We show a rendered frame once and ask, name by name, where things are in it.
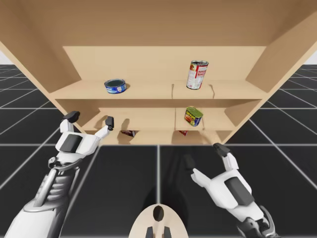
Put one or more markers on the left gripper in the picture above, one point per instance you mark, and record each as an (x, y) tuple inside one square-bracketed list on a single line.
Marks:
[(86, 143)]

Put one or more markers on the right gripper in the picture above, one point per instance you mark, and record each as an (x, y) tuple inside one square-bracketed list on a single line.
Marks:
[(223, 191)]

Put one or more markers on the red and white carton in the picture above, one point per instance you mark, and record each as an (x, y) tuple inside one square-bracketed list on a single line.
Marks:
[(183, 133)]

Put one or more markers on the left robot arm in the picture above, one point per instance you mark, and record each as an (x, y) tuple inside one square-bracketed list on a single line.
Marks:
[(37, 213)]

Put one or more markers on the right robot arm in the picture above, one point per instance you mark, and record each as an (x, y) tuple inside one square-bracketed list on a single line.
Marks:
[(262, 228)]

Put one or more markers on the dark brown carton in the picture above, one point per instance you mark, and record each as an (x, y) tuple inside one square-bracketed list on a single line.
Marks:
[(128, 133)]

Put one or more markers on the blue flat can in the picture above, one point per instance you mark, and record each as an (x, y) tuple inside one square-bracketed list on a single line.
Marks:
[(115, 86)]

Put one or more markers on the green and blue rectangular can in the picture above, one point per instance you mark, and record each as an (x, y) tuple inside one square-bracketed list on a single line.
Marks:
[(193, 116)]

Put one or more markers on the tan robot part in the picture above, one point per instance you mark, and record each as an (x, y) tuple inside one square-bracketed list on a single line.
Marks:
[(158, 225)]

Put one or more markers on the red and white can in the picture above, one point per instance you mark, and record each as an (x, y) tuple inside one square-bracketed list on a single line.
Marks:
[(196, 75)]

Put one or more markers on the pale wooden shelf unit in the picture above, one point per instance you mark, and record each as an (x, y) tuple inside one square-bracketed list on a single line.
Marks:
[(158, 27)]

